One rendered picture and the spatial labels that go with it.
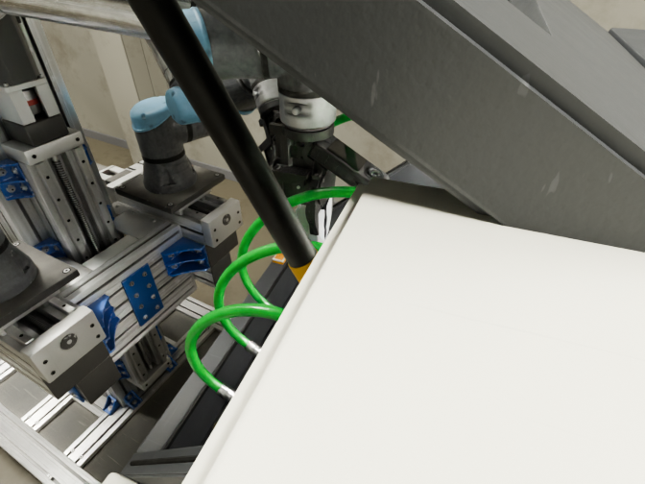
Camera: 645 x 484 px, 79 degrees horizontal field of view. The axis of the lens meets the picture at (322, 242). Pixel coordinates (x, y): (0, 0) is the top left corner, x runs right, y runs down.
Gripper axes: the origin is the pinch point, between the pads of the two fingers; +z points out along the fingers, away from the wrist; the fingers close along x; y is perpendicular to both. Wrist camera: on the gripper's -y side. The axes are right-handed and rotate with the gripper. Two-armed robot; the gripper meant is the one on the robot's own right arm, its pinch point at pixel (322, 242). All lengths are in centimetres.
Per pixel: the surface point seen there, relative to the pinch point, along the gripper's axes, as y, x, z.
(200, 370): 8.8, 24.3, 6.7
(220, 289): 8.9, 16.6, -1.5
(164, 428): 19.3, 26.1, 26.9
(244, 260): 4.2, 16.7, -8.2
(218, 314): 3.2, 24.6, -7.1
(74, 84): 326, -225, 70
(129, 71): 209, -177, 36
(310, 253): -11.0, 32.2, -25.9
